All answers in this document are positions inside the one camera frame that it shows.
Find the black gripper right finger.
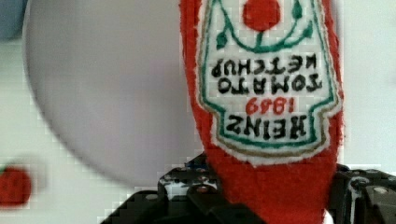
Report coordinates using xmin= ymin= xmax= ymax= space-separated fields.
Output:
xmin=327 ymin=164 xmax=396 ymax=224

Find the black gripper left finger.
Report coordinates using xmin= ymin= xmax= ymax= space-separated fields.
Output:
xmin=100 ymin=154 xmax=265 ymax=224

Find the red plush ketchup bottle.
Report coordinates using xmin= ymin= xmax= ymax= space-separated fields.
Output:
xmin=179 ymin=0 xmax=343 ymax=224

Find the grey round plate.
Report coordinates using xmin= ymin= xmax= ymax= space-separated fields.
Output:
xmin=23 ymin=0 xmax=203 ymax=187

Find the red toy strawberry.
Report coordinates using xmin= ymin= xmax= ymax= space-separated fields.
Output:
xmin=0 ymin=166 xmax=32 ymax=208

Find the blue bowl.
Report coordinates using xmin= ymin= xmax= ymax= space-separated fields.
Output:
xmin=0 ymin=0 xmax=28 ymax=41

